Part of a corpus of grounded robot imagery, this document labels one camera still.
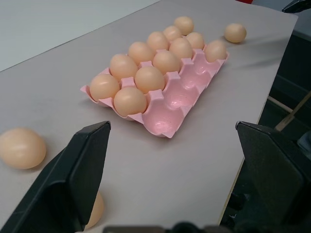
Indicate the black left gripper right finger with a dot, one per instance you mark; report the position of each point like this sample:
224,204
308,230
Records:
279,184

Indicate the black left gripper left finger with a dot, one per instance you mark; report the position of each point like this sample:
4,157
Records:
60,189

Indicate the pink plastic egg tray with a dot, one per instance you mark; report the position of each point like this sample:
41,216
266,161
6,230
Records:
179,102

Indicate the beige egg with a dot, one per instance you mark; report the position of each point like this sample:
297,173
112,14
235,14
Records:
96,212
172,32
166,60
149,78
195,40
104,87
22,148
184,25
141,52
123,66
130,100
235,32
158,40
180,47
215,50

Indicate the light wooden slat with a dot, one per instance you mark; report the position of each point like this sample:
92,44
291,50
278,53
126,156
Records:
295,109
279,104

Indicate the black angular object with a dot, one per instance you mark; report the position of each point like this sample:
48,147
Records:
297,5

